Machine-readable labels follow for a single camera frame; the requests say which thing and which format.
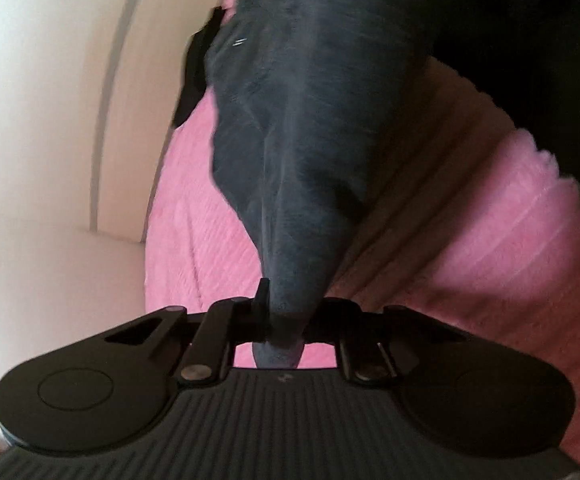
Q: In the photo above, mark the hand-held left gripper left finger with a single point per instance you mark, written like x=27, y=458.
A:
x=262, y=312

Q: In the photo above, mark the grey-blue jeans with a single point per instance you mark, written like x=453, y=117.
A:
x=310, y=135

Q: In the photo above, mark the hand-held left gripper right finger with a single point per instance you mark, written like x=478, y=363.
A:
x=320, y=321

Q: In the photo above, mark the pink ribbed blanket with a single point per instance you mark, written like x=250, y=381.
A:
x=470, y=240

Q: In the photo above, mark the black garment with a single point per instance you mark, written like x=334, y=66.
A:
x=194, y=75

